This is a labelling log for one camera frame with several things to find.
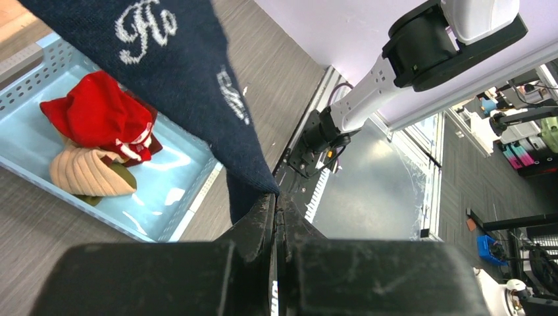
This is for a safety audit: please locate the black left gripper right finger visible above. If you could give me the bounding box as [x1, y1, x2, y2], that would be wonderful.
[275, 196, 325, 315]

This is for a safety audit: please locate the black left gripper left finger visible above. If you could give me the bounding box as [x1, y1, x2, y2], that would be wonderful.
[218, 194, 276, 315]

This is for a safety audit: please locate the striped beige sock front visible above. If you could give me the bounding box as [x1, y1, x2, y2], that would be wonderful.
[49, 143, 137, 206]

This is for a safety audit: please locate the navy sock with white cuff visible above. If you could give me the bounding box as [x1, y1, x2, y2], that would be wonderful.
[22, 0, 280, 223]

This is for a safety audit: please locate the red santa sock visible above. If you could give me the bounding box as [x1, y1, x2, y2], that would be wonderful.
[115, 123, 163, 167]
[39, 71, 155, 154]

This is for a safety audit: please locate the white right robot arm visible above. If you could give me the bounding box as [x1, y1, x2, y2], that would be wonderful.
[295, 1, 528, 153]

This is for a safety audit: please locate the wooden hanger stand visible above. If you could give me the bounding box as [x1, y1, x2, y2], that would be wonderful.
[1, 0, 52, 61]

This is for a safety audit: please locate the light blue plastic basket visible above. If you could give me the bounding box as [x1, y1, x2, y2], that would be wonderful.
[1, 34, 222, 242]

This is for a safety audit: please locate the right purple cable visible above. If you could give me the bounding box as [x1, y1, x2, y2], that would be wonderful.
[326, 82, 355, 105]

